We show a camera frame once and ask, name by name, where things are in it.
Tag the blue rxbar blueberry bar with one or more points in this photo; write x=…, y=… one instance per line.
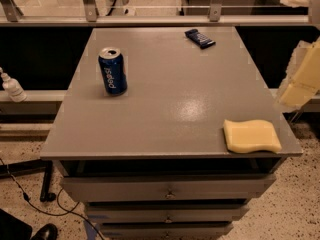
x=199, y=39

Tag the middle grey drawer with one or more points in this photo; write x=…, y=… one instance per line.
x=166, y=213

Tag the top grey drawer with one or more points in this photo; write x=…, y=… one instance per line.
x=167, y=188

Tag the yellow sponge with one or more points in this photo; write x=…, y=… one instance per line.
x=251, y=136

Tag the grey drawer cabinet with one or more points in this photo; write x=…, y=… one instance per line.
x=169, y=121

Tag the black shoe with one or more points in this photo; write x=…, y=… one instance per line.
x=47, y=232

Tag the metal railing frame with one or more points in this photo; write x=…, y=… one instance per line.
x=109, y=13

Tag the blue pepsi can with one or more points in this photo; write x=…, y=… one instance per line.
x=111, y=64

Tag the bottom grey drawer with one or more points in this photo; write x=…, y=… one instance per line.
x=149, y=230

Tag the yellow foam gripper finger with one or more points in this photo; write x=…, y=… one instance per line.
x=302, y=79

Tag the grey drawer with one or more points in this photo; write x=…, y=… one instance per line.
x=149, y=230
x=166, y=213
x=167, y=188

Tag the black metal stand leg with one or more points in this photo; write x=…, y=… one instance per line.
x=37, y=167

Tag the white plastic bottle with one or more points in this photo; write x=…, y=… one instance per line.
x=13, y=88

